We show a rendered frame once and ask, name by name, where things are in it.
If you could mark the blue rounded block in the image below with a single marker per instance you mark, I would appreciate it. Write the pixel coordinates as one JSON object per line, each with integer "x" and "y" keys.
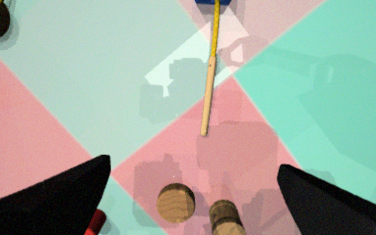
{"x": 211, "y": 2}

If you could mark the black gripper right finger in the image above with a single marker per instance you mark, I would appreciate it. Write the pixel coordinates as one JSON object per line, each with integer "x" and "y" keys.
{"x": 322, "y": 208}

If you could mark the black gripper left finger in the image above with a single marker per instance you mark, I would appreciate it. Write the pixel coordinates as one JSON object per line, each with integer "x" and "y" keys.
{"x": 63, "y": 204}

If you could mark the wooden stick with yellow rope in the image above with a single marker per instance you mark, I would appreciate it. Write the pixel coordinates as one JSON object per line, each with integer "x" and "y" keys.
{"x": 211, "y": 72}

